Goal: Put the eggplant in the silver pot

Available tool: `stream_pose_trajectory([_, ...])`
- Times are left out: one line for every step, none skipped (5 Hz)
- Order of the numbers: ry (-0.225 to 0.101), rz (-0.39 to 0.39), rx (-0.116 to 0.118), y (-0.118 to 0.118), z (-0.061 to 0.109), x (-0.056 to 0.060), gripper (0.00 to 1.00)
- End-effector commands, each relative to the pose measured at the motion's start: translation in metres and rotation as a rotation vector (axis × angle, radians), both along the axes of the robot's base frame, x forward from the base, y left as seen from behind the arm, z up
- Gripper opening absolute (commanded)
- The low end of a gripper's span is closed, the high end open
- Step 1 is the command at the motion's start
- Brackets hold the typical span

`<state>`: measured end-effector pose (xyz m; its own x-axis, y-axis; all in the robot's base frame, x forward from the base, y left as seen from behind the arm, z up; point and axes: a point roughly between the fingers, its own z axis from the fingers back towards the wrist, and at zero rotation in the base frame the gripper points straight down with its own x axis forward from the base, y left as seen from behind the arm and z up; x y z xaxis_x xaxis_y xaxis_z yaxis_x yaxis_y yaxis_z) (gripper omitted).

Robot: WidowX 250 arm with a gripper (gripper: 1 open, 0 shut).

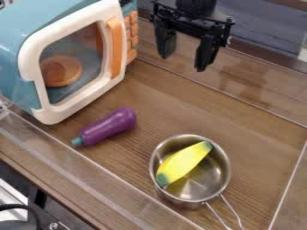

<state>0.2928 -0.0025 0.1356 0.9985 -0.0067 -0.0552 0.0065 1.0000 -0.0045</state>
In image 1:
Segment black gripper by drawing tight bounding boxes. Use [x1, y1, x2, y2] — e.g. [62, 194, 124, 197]
[149, 0, 235, 72]

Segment purple toy eggplant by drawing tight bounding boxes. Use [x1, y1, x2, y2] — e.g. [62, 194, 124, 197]
[70, 107, 136, 146]

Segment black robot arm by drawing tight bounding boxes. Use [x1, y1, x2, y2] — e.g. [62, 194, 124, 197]
[149, 0, 235, 72]

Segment blue toy microwave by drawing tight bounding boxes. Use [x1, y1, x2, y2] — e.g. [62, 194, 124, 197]
[0, 0, 137, 125]

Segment yellow toy banana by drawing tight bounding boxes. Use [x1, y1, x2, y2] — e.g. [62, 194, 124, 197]
[154, 141, 213, 187]

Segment clear acrylic barrier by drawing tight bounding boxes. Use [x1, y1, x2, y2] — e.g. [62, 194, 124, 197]
[0, 99, 204, 230]

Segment silver pot with wire handle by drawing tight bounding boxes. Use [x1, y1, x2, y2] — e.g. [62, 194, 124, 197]
[148, 134, 244, 230]

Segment black cable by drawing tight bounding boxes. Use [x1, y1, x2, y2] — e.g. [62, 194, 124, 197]
[0, 204, 41, 230]

